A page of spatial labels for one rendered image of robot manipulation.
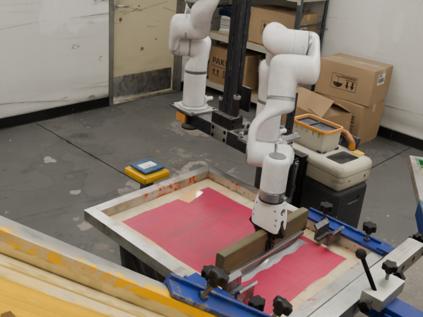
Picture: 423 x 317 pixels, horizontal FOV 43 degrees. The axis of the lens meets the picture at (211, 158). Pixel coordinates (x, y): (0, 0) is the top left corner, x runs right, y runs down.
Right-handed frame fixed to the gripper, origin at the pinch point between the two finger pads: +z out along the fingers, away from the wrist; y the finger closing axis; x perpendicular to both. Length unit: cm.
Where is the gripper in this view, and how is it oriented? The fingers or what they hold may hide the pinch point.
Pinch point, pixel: (265, 241)
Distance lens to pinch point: 164.7
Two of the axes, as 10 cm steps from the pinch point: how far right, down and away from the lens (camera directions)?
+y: -7.2, -3.4, 6.1
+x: -6.9, 2.5, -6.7
